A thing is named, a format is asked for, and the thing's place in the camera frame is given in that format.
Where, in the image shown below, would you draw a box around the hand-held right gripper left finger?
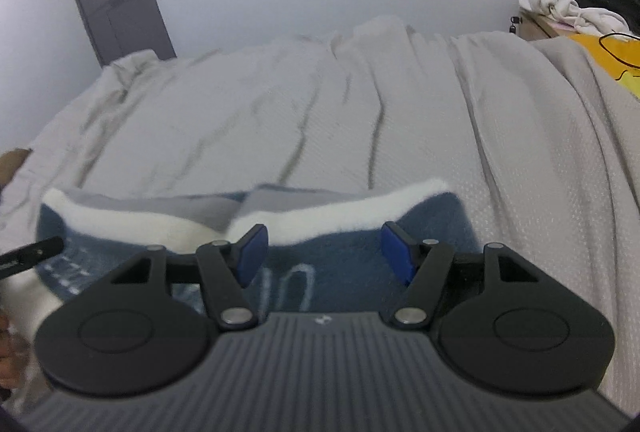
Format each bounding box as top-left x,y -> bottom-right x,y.
110,224 -> 271,330

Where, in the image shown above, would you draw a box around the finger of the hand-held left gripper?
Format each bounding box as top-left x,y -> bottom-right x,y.
0,237 -> 66,280

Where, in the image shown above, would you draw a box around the cream fleece sweater blue stripes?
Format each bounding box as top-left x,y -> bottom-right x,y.
0,179 -> 481,353

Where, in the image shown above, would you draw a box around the person's left hand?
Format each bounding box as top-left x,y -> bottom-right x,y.
0,314 -> 26,390

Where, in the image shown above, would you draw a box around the yellow flat item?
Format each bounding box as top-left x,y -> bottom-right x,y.
567,33 -> 640,98

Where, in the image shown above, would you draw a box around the brown pillow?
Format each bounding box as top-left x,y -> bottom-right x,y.
0,149 -> 32,193

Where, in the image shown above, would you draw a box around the thin black cable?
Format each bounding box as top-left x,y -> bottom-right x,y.
598,32 -> 640,80

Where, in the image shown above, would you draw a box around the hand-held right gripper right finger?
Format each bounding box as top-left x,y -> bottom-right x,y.
381,222 -> 543,330

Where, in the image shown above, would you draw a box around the grey bed blanket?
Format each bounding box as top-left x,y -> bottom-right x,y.
0,16 -> 640,413

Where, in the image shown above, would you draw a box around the wooden box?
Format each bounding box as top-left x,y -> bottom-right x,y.
519,9 -> 576,41

